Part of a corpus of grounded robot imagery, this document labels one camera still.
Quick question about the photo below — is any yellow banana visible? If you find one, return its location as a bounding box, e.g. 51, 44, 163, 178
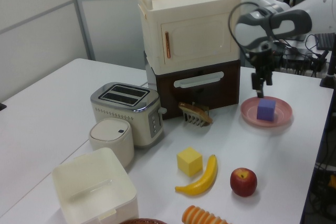
175, 154, 218, 197

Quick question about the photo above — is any metal toast rack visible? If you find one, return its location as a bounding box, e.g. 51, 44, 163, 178
183, 102, 211, 129

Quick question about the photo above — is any brown drawer unit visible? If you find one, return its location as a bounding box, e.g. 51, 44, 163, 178
143, 50, 242, 121

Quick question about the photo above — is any white square plastic container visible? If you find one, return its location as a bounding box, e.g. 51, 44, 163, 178
51, 147, 139, 224

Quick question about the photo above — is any black keyboard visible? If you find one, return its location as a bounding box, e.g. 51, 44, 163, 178
316, 32, 336, 51

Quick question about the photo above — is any cream and chrome toaster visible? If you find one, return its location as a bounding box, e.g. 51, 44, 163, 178
90, 81, 167, 149

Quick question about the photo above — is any red apple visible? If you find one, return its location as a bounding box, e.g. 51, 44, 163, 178
230, 167, 258, 198

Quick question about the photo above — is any long striped bread loaf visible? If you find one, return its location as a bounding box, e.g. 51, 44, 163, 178
181, 205, 234, 224

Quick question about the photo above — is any cream toy cabinet with handles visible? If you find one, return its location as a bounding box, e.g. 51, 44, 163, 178
138, 0, 243, 75

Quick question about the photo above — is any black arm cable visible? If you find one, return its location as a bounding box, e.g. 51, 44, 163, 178
227, 1, 279, 70

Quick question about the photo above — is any pink plate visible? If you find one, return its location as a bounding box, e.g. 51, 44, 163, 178
240, 97, 293, 128

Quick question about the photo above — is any copper cabinet door handle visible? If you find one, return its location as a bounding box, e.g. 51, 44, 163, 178
164, 31, 172, 59

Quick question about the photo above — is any black monitor stand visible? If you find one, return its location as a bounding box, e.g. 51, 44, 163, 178
319, 47, 336, 90

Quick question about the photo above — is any black power strip with cables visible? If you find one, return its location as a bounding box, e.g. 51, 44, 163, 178
279, 39, 330, 78

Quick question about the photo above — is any white drawer handle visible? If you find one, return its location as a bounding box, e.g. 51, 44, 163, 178
173, 71, 224, 89

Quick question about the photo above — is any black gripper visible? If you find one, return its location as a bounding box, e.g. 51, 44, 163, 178
248, 40, 281, 98

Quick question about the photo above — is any purple cube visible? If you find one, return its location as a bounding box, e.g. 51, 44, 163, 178
256, 99, 277, 123

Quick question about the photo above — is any yellow cube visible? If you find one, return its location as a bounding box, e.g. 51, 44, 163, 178
176, 146, 203, 177

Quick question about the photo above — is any small white lidded bin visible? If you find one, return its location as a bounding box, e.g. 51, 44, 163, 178
88, 118, 135, 168

